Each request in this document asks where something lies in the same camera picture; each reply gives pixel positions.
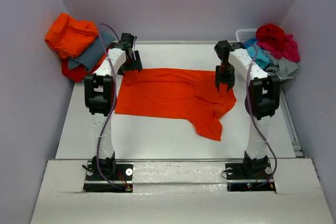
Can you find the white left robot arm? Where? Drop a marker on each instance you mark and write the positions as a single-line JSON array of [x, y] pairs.
[[101, 99]]

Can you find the grey-blue folded shirt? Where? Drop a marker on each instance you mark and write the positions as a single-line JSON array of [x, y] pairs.
[[89, 58]]

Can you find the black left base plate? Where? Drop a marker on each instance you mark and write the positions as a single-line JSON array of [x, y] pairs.
[[119, 182]]

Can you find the orange t shirt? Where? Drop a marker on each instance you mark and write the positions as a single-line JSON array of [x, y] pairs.
[[177, 94]]

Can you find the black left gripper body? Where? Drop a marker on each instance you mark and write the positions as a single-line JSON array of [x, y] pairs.
[[131, 64]]

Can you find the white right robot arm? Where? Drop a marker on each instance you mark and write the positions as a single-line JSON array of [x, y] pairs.
[[262, 101]]

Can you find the grey shirt in basket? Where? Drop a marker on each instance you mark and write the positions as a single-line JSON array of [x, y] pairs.
[[282, 68]]

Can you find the white plastic laundry basket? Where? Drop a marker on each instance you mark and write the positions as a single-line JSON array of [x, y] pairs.
[[243, 35]]

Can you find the orange folded shirt on pile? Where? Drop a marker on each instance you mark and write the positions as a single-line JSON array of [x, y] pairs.
[[69, 37]]

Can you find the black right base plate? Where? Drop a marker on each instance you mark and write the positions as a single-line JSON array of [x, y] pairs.
[[239, 180]]

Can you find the magenta shirt in basket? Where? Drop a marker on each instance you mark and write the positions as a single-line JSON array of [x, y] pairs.
[[289, 51]]

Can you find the red shirt in basket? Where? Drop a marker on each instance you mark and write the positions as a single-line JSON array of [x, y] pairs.
[[270, 35]]

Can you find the teal shirt in basket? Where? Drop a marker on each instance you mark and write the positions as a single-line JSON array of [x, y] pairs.
[[254, 50]]

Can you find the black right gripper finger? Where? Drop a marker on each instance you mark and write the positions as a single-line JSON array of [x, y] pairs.
[[217, 85], [229, 86]]

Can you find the red folded shirt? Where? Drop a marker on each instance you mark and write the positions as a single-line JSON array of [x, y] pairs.
[[78, 74]]

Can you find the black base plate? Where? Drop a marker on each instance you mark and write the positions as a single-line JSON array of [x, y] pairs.
[[239, 180], [119, 182]]

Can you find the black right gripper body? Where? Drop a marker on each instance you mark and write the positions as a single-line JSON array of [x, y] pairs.
[[225, 73]]

